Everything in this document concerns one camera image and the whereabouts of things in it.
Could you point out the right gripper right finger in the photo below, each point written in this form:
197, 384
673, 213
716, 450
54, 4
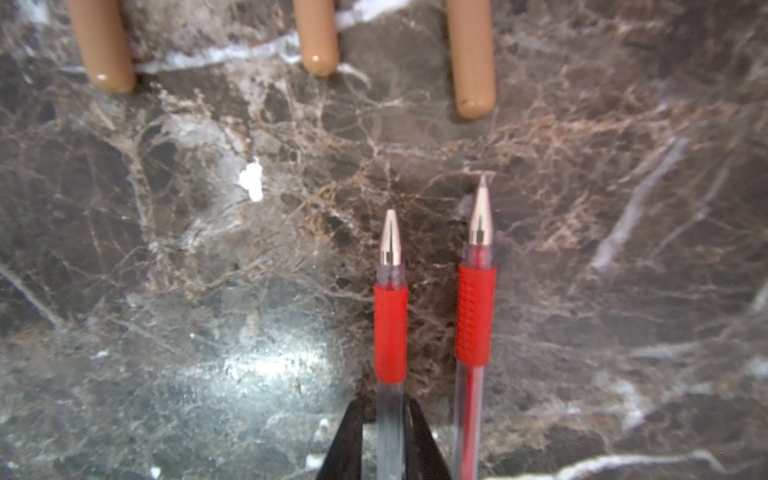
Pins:
423, 458

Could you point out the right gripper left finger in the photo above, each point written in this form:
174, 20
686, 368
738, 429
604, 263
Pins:
343, 460

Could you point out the red gel pen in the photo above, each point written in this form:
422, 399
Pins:
390, 332
477, 276

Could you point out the tan pen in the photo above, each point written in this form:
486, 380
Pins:
472, 55
318, 37
102, 43

